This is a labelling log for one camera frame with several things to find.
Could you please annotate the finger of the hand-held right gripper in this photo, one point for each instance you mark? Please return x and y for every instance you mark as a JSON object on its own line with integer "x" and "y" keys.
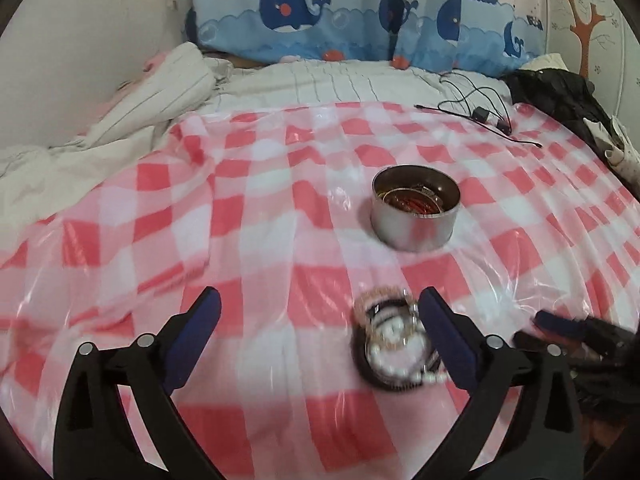
{"x": 560, "y": 322}
{"x": 540, "y": 342}

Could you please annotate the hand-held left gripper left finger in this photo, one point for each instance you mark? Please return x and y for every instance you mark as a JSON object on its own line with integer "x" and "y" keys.
{"x": 195, "y": 335}

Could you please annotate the red white checked plastic cloth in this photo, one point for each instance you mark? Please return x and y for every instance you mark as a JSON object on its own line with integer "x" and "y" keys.
{"x": 250, "y": 235}

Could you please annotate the white striped bedding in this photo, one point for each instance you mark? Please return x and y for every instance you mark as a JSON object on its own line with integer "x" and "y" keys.
{"x": 150, "y": 105}

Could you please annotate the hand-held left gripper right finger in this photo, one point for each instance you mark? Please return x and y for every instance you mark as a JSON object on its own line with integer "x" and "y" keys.
{"x": 450, "y": 335}

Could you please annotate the black jacket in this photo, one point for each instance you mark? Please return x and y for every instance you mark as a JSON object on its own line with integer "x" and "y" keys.
{"x": 560, "y": 95}

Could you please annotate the blue whale print pillow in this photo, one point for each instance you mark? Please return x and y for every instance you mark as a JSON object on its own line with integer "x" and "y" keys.
{"x": 300, "y": 10}
{"x": 475, "y": 25}

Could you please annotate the round silver metal tin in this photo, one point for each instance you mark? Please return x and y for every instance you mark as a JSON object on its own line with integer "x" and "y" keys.
{"x": 415, "y": 232}

